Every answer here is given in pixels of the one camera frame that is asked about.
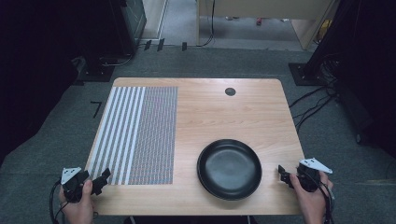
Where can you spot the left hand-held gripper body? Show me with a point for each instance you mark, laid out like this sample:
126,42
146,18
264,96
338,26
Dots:
73,183

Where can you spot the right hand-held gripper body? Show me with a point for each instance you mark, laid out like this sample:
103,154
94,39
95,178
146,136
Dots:
309,177

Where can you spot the person's right hand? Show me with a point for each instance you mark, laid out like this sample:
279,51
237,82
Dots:
309,202

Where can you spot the person's left hand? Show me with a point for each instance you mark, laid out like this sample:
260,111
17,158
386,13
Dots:
79,208

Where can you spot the striped woven placemat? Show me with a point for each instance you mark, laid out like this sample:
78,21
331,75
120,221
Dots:
137,137

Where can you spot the black round plate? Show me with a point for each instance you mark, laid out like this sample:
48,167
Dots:
229,169

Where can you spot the black stand base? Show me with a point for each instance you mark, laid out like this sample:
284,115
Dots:
305,74
96,70

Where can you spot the dark curtain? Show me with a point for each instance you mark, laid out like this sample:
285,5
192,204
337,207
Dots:
367,68
34,62

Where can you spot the yellow object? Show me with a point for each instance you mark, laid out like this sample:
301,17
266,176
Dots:
325,29

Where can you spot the small red object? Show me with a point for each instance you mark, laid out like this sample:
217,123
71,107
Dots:
259,21

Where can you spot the dark glass-front cabinet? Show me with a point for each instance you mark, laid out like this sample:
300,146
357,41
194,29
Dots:
132,21

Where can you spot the light wooden cabinet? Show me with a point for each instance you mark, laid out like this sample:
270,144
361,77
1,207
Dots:
264,7

